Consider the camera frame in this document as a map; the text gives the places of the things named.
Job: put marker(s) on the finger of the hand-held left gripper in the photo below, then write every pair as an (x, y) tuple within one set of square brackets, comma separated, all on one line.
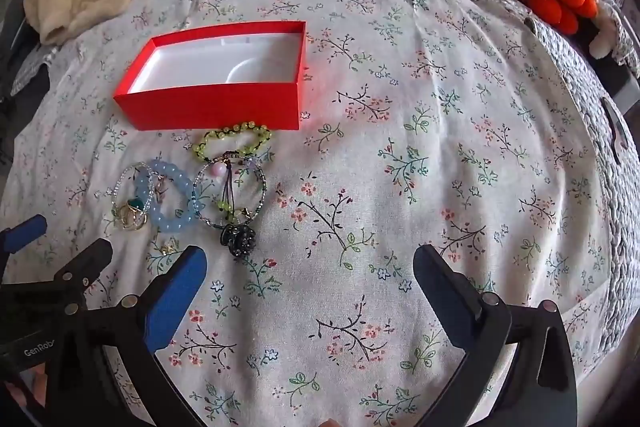
[(25, 232), (87, 264)]

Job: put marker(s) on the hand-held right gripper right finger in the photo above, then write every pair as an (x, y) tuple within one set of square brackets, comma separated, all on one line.
[(440, 292)]

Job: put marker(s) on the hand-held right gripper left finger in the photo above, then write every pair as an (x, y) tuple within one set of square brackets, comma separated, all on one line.
[(176, 292)]

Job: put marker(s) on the gold hoop earring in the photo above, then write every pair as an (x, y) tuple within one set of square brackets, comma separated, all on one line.
[(131, 222)]

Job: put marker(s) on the black flower hair clip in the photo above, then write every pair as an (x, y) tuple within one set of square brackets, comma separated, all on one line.
[(237, 239)]

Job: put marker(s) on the red cardboard box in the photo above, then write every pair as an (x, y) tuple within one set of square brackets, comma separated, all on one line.
[(210, 107)]

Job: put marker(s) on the small gold earring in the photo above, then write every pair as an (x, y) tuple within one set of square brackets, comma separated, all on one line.
[(167, 251)]

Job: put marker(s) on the floral bed sheet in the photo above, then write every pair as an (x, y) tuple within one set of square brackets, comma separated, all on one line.
[(400, 157)]

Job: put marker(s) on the grey lace cloth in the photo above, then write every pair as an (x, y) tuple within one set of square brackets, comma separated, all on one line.
[(30, 72)]

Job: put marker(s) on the grey patterned quilt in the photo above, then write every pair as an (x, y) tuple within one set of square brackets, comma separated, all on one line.
[(575, 82)]

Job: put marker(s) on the dark grey box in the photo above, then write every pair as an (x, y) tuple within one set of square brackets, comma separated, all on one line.
[(617, 77)]

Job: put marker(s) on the white plush foot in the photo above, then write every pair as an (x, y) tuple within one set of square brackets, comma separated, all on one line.
[(600, 42)]

